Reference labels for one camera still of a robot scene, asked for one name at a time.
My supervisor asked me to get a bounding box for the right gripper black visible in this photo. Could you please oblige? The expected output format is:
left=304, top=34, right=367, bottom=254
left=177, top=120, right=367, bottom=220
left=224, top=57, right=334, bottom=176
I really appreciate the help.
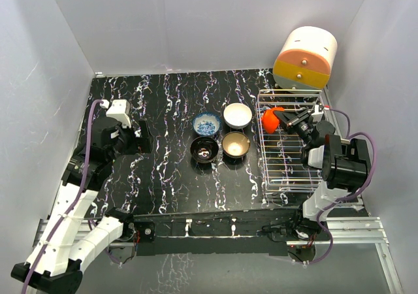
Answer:
left=273, top=108, right=314, bottom=146

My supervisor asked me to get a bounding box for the red bowl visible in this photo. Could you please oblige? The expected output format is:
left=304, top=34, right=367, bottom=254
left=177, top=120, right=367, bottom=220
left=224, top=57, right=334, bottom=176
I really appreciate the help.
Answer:
left=261, top=108, right=280, bottom=134

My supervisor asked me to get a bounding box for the black glossy bowl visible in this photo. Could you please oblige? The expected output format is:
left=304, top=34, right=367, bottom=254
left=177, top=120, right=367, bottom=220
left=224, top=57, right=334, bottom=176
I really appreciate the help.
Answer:
left=190, top=136, right=219, bottom=163

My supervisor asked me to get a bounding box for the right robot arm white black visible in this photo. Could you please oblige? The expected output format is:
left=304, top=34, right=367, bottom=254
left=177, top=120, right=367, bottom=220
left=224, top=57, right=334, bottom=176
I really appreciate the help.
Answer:
left=268, top=108, right=372, bottom=240

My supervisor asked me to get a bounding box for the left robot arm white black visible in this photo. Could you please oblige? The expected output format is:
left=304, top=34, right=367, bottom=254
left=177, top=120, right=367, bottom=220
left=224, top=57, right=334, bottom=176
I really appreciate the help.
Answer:
left=10, top=117, right=153, bottom=293

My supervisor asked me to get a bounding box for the brown bowl cream interior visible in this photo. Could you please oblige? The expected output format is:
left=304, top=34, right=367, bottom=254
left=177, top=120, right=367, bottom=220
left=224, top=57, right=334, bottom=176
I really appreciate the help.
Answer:
left=221, top=131, right=251, bottom=159

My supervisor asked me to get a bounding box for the round pastel drawer cabinet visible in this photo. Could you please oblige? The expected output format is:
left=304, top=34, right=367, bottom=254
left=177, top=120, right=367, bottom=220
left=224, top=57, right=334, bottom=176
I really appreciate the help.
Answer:
left=272, top=26, right=338, bottom=91

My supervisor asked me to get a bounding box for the blue white patterned bowl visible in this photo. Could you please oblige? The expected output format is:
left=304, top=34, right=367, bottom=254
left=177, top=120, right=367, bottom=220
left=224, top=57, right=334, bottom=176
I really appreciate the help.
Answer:
left=192, top=112, right=221, bottom=137

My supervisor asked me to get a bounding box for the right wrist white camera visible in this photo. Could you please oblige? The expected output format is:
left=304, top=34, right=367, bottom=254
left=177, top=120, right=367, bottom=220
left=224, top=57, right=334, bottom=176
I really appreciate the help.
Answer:
left=310, top=105, right=329, bottom=122

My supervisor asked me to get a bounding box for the wrist white camera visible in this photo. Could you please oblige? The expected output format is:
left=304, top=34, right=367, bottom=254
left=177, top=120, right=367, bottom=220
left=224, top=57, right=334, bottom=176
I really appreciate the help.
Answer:
left=310, top=105, right=329, bottom=122
left=106, top=99, right=131, bottom=128

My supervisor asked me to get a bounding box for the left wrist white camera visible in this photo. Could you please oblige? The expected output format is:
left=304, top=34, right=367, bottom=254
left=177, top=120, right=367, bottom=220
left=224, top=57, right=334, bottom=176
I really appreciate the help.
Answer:
left=106, top=99, right=131, bottom=128

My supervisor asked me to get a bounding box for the white wire dish rack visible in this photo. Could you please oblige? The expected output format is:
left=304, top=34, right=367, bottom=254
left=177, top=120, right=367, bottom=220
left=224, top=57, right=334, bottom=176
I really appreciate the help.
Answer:
left=255, top=89, right=323, bottom=194

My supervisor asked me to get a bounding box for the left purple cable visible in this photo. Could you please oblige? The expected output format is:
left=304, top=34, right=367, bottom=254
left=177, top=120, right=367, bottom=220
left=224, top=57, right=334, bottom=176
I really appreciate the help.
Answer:
left=21, top=100, right=110, bottom=294

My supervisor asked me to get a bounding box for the purple cable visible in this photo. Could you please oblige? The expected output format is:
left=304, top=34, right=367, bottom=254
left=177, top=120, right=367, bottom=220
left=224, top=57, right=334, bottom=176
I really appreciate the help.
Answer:
left=21, top=100, right=110, bottom=294
left=315, top=108, right=378, bottom=265

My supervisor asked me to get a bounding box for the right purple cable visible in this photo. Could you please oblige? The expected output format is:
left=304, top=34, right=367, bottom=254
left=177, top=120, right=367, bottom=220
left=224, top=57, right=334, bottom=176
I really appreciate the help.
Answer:
left=315, top=108, right=378, bottom=265

